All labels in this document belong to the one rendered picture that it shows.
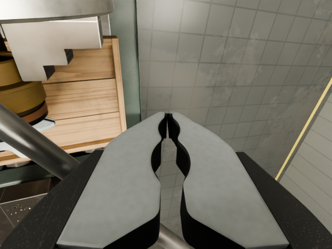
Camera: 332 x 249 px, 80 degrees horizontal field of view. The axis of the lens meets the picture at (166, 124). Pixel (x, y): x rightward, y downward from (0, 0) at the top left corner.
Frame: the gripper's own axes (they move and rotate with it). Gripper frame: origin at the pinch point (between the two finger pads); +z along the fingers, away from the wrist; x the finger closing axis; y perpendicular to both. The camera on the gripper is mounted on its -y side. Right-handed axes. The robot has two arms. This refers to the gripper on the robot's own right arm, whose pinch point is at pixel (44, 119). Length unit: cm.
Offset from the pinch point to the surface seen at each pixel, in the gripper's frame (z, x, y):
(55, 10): 6.5, 11.9, -16.0
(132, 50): 24, -54, 3
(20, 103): -1.2, 3.3, -4.7
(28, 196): -10.1, -6.2, 23.1
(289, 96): 199, -109, 68
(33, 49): 2.0, 2.4, -11.2
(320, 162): 258, -77, 151
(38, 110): 0.1, 1.5, -2.5
